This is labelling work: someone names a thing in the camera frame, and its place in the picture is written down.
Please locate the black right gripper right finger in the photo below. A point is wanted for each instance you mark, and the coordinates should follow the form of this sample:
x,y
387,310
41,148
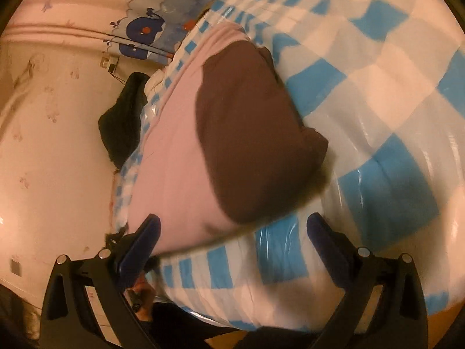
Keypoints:
x,y
383,304

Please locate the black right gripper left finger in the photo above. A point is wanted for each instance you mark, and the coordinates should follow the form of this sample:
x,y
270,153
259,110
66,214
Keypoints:
x,y
84,305

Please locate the pink and brown jacket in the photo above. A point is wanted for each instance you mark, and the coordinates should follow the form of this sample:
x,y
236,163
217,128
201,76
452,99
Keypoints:
x,y
228,149

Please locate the black garment pile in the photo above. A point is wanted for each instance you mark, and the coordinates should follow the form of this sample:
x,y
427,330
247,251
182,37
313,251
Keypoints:
x,y
120,125

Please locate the white quilted blanket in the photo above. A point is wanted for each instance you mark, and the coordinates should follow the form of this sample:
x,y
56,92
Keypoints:
x,y
156,83

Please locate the blue white checkered quilt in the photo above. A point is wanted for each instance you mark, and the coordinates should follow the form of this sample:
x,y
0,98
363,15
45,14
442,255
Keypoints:
x,y
383,81

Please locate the whale pattern curtain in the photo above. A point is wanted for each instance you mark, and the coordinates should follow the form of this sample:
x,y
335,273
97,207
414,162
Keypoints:
x,y
153,30

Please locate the white wall socket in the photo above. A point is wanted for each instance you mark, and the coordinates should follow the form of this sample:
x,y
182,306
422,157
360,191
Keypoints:
x,y
109,63

